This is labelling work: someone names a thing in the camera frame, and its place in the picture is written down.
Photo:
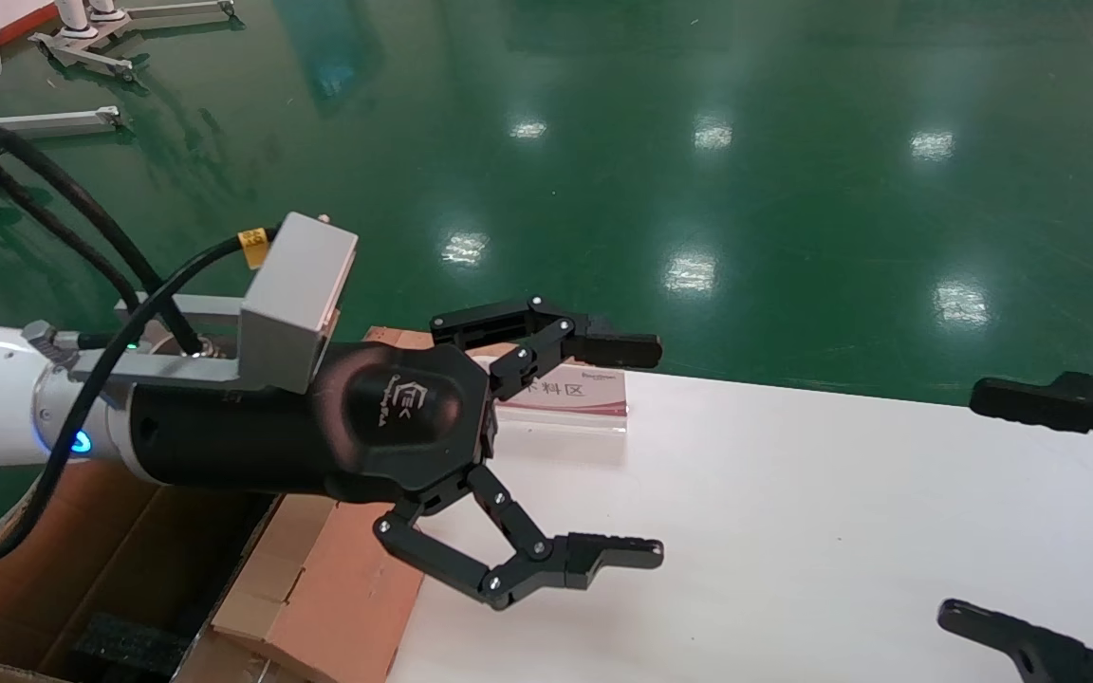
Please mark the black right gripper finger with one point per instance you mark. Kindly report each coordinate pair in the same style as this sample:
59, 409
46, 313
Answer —
1059, 398
1030, 645

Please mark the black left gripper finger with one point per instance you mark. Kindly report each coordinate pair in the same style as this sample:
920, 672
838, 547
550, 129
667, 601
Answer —
556, 332
556, 560

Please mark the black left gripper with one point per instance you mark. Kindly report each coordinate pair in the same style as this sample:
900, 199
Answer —
252, 436

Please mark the large cardboard box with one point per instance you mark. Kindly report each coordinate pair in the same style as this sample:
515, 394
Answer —
82, 531

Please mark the acrylic sign with red stripe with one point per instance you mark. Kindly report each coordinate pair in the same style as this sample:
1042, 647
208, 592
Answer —
575, 394

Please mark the wooden board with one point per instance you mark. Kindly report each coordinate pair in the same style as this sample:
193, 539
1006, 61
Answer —
395, 337

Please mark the black foam insert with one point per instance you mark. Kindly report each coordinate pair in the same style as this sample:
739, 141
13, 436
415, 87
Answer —
129, 645

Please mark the white robot stand base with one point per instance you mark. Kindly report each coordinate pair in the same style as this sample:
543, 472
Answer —
53, 121
91, 57

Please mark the grey metal camera bracket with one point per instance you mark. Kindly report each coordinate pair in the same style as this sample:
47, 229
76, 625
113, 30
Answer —
176, 368

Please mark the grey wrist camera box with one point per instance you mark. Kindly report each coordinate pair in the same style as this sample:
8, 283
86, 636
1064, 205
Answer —
295, 294

